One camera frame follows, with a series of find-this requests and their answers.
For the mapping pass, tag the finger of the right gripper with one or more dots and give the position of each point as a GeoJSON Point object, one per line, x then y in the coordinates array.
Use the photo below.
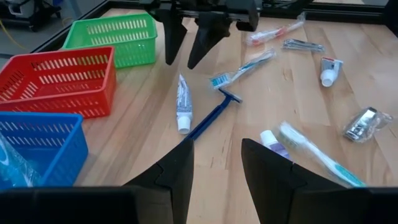
{"type": "Point", "coordinates": [173, 34]}
{"type": "Point", "coordinates": [208, 40]}

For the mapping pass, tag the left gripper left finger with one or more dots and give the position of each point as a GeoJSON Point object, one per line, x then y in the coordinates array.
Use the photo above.
{"type": "Point", "coordinates": [177, 174]}

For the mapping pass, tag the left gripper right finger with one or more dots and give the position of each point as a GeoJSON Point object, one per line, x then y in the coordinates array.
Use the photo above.
{"type": "Point", "coordinates": [270, 180]}

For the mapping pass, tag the white travel toothpaste tube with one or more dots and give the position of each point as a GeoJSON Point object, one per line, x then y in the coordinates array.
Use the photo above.
{"type": "Point", "coordinates": [184, 105]}
{"type": "Point", "coordinates": [273, 144]}
{"type": "Point", "coordinates": [330, 70]}

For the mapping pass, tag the red toothbrush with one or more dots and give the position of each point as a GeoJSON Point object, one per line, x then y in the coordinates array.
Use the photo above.
{"type": "Point", "coordinates": [273, 32]}

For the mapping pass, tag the blue toothbrush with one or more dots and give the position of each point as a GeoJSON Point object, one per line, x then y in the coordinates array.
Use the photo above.
{"type": "Point", "coordinates": [242, 69]}

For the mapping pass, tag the teal white toothbrush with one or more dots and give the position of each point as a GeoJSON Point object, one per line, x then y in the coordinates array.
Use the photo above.
{"type": "Point", "coordinates": [311, 149]}

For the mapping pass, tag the blue disposable razor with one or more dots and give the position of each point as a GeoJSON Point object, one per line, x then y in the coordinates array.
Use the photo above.
{"type": "Point", "coordinates": [211, 116]}

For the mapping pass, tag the small silver battery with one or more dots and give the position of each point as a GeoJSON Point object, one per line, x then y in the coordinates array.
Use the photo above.
{"type": "Point", "coordinates": [303, 45]}

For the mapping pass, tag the clear toothbrush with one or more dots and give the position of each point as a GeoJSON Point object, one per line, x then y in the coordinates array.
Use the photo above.
{"type": "Point", "coordinates": [12, 168]}

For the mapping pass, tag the green plastic basket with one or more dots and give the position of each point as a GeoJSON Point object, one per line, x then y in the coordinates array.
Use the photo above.
{"type": "Point", "coordinates": [133, 46]}

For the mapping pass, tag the red plastic basket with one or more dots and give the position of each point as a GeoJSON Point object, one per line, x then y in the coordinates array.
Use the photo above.
{"type": "Point", "coordinates": [105, 81]}

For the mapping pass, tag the blue plastic basket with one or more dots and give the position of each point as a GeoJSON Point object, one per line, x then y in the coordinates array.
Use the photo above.
{"type": "Point", "coordinates": [62, 146]}

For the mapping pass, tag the dark floor equipment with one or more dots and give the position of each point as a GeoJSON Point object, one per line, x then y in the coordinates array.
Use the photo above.
{"type": "Point", "coordinates": [31, 12]}

